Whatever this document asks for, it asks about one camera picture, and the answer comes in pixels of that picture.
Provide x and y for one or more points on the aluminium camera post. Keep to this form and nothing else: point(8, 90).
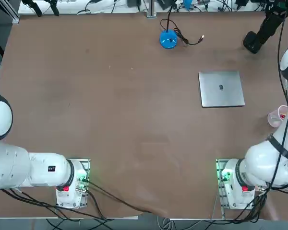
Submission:
point(151, 8)

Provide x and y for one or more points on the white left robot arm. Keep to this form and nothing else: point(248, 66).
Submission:
point(14, 167)

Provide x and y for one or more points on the blue desk lamp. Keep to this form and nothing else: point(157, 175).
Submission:
point(168, 40)

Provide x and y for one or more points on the long white power strip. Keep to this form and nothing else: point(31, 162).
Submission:
point(103, 3)

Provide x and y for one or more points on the clear pink pen cup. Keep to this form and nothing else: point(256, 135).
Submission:
point(273, 119)

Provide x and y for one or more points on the black tripod leg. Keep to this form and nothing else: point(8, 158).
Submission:
point(53, 7)
point(34, 6)

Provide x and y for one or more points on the grey closed laptop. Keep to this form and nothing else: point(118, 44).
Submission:
point(220, 88)

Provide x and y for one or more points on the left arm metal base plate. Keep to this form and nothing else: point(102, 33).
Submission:
point(85, 163)

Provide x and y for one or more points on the black desktop phone stand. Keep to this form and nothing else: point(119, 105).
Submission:
point(250, 43)

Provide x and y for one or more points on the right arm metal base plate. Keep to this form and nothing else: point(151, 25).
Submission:
point(219, 165)

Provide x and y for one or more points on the black smartphone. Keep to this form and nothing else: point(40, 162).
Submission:
point(271, 28)

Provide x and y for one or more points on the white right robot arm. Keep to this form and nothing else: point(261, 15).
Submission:
point(261, 163)

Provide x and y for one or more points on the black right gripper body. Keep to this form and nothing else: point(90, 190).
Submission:
point(278, 8)

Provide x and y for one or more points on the aluminium profile rail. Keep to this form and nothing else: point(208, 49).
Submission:
point(10, 12)

